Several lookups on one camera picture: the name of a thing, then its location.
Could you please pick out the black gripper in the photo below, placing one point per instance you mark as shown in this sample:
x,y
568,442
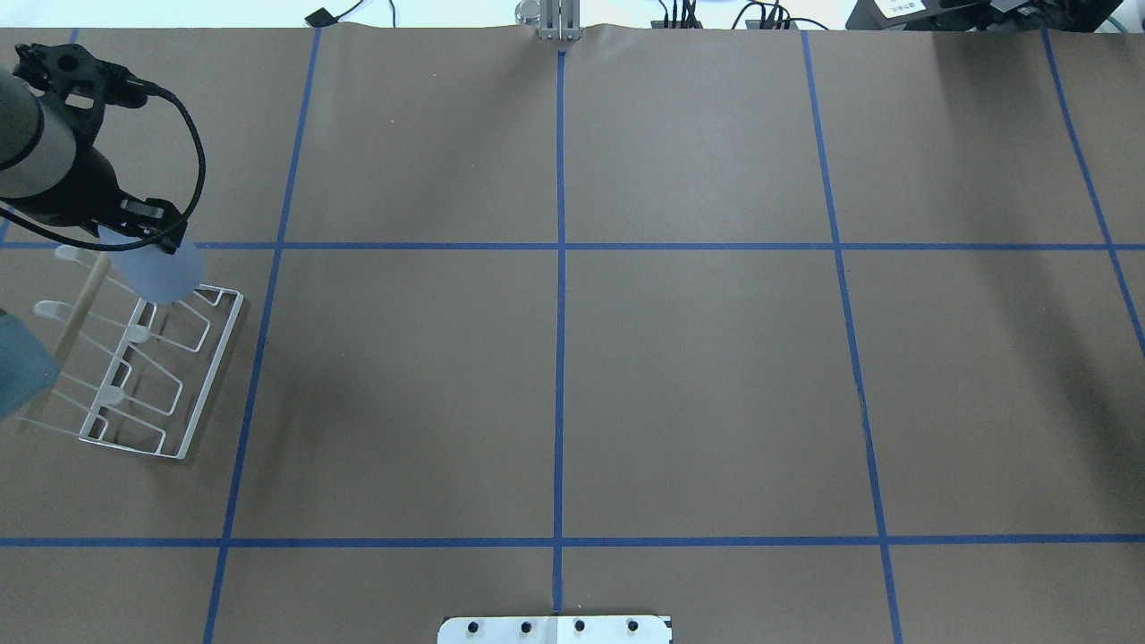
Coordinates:
x,y
79,191

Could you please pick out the white wire cup holder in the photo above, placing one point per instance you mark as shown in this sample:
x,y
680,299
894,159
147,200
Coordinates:
x,y
161,365

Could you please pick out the small black square device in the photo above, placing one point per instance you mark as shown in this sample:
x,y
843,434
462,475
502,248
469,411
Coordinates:
x,y
321,18

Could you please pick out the black laptop computer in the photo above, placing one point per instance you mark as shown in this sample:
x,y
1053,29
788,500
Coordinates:
x,y
981,16

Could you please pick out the light blue plastic cup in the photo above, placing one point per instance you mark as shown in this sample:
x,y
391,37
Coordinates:
x,y
158,277

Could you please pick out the small silver metal cylinder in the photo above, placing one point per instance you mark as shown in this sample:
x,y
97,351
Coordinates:
x,y
528,12

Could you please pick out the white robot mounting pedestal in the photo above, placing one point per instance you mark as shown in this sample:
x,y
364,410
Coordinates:
x,y
599,628

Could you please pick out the aluminium frame post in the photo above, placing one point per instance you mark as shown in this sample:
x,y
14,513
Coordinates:
x,y
559,20

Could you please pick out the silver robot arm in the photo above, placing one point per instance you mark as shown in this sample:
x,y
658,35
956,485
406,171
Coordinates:
x,y
54,180

